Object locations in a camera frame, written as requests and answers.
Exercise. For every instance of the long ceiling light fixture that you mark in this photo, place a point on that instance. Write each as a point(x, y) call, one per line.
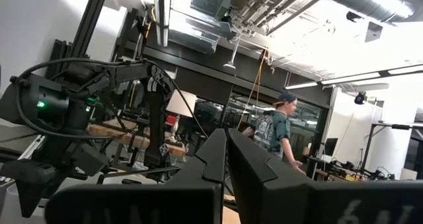
point(165, 16)

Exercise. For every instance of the black metal stand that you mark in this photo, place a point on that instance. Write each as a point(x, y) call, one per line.
point(400, 126)

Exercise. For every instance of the black ceiling camera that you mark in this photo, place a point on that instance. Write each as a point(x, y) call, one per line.
point(360, 98)

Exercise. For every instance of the cluttered desk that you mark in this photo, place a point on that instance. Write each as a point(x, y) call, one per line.
point(340, 174)

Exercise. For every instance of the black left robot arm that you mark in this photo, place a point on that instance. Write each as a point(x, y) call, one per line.
point(158, 118)

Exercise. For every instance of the person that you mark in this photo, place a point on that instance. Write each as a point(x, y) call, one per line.
point(279, 128)

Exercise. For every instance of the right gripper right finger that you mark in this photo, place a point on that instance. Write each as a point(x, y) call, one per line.
point(297, 204)

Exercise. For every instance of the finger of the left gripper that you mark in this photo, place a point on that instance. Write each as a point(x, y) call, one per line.
point(35, 192)
point(23, 194)

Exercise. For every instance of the small black monitor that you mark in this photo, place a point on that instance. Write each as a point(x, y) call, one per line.
point(331, 146)

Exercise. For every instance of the ceiling light strip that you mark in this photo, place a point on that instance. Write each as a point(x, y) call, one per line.
point(300, 85)
point(350, 78)
point(406, 69)

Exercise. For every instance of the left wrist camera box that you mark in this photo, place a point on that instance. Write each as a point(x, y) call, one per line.
point(91, 159)

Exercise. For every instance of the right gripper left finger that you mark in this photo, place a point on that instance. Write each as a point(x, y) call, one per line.
point(148, 204)

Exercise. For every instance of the wooden workbench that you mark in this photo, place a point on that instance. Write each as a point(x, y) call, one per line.
point(125, 138)

